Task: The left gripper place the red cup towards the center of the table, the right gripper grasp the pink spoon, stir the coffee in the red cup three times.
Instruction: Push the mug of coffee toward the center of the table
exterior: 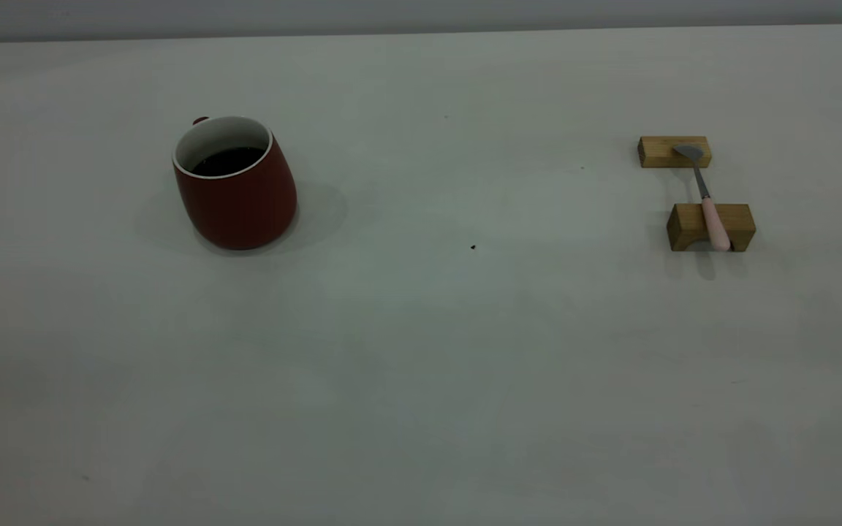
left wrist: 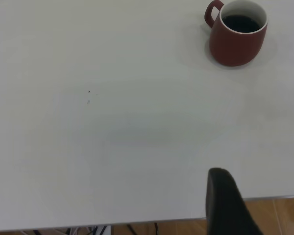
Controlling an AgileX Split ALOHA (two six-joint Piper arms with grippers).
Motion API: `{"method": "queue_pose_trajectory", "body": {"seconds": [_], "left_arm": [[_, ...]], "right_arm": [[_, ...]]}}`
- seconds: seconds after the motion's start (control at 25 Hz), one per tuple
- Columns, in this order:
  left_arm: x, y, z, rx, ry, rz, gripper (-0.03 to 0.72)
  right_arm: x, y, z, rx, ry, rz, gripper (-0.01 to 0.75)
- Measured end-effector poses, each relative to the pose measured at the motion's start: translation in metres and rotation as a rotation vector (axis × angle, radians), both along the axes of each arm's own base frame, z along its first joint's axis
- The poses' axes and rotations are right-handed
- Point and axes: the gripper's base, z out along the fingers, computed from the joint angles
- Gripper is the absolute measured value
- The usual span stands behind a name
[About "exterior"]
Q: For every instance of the red ceramic cup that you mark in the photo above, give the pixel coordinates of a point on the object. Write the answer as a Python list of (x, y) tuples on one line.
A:
[(242, 204)]

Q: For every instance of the flat rectangular wooden block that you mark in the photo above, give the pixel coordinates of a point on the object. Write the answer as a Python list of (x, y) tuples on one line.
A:
[(658, 151)]

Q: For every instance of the arched wooden block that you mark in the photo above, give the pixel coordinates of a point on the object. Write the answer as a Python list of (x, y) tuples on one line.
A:
[(739, 219)]

